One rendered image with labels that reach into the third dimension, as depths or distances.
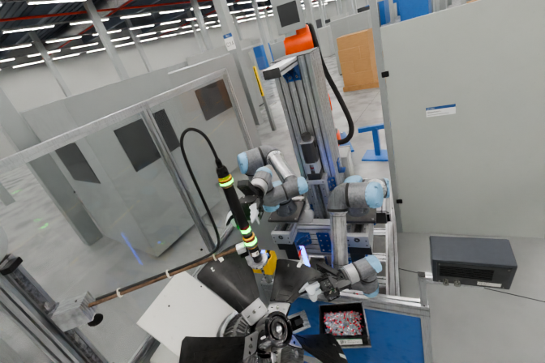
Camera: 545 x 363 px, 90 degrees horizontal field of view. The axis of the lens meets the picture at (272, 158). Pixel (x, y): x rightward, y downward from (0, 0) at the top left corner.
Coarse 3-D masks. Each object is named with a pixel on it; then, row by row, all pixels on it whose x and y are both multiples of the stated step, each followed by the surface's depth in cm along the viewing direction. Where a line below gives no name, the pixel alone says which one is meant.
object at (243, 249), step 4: (240, 244) 96; (244, 244) 97; (236, 248) 95; (240, 248) 94; (244, 248) 94; (240, 252) 94; (244, 252) 95; (248, 252) 96; (244, 256) 95; (248, 256) 96; (264, 256) 99; (248, 260) 96; (252, 260) 99; (264, 260) 98; (248, 264) 97; (252, 264) 97; (256, 264) 97; (260, 264) 96; (264, 264) 97; (252, 268) 97; (256, 268) 96
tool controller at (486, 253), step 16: (432, 240) 111; (448, 240) 109; (464, 240) 107; (480, 240) 104; (496, 240) 102; (432, 256) 107; (448, 256) 104; (464, 256) 102; (480, 256) 100; (496, 256) 99; (512, 256) 97; (432, 272) 112; (448, 272) 108; (464, 272) 105; (480, 272) 102; (496, 272) 99; (512, 272) 97
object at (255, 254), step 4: (216, 160) 82; (220, 160) 82; (220, 164) 82; (220, 168) 83; (224, 168) 83; (220, 172) 82; (224, 172) 83; (228, 172) 84; (220, 176) 83; (224, 176) 83; (256, 248) 96; (252, 252) 95; (256, 252) 96; (252, 256) 96; (256, 256) 96; (260, 256) 98; (256, 260) 97; (260, 260) 98; (260, 268) 99
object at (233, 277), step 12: (216, 264) 109; (228, 264) 109; (240, 264) 109; (204, 276) 107; (216, 276) 107; (228, 276) 107; (240, 276) 107; (252, 276) 108; (216, 288) 106; (228, 288) 106; (240, 288) 106; (252, 288) 106; (228, 300) 106; (240, 300) 105; (252, 300) 105; (240, 312) 105
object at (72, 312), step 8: (80, 296) 91; (88, 296) 92; (56, 304) 89; (64, 304) 89; (72, 304) 88; (80, 304) 87; (56, 312) 87; (64, 312) 86; (72, 312) 86; (80, 312) 87; (88, 312) 89; (56, 320) 86; (64, 320) 87; (72, 320) 87; (80, 320) 88; (88, 320) 89; (64, 328) 88
